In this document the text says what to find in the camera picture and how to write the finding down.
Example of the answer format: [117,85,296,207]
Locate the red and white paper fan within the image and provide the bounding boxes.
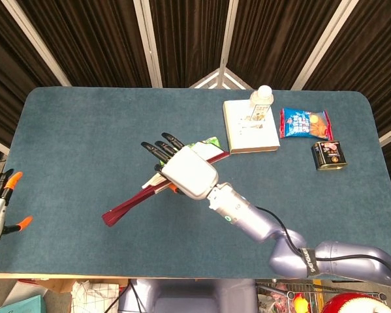
[102,136,231,228]

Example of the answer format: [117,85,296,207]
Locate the teal box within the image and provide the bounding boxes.
[0,295,48,313]

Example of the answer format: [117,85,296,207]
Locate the white checkered cloth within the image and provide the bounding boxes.
[70,280,120,313]

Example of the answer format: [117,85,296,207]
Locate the brown pleated curtain panel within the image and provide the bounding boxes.
[227,0,343,91]
[148,0,231,88]
[304,0,391,138]
[17,0,153,88]
[0,0,63,147]

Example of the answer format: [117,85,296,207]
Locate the silver robot torso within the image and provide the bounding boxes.
[118,278,258,313]

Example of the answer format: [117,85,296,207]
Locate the green tea bottle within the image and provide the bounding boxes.
[185,136,223,153]

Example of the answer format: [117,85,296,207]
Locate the white flat cardboard box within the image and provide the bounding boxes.
[223,99,281,155]

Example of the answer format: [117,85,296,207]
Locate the clear water bottle white cap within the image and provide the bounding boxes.
[243,85,274,124]

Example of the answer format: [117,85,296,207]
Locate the blue snack chip bag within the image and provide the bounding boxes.
[279,107,335,140]

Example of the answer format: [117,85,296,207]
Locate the yellow toy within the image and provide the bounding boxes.
[292,293,314,313]

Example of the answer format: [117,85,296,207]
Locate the black tin can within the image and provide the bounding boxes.
[311,140,349,171]

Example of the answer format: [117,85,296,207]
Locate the red and white round toy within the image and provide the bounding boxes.
[322,292,391,313]

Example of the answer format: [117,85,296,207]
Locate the thin black floor cable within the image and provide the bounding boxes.
[106,279,144,313]

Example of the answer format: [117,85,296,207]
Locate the white screen frame post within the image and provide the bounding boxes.
[132,0,164,88]
[219,0,241,88]
[290,0,355,91]
[1,0,72,88]

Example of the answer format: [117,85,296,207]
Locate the white triangular screen foot frame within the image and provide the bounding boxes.
[188,67,252,89]

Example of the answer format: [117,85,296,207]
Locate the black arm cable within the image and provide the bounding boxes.
[255,206,391,294]

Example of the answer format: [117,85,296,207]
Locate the metal wire basket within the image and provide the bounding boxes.
[255,278,389,313]

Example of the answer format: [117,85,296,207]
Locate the black velcro cable strap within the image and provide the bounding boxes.
[301,247,319,278]

